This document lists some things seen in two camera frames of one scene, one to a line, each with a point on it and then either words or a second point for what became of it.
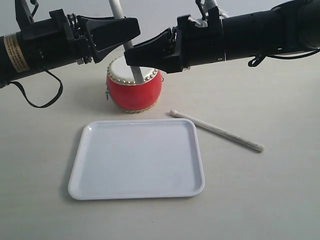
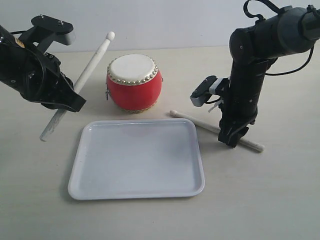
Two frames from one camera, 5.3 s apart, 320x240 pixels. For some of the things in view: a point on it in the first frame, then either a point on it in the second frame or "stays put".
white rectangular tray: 119,159 stays put
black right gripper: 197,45 → 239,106
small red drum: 125,94 stays put
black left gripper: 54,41 → 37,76
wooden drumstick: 259,147 stays put
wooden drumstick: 136,69 → 92,65
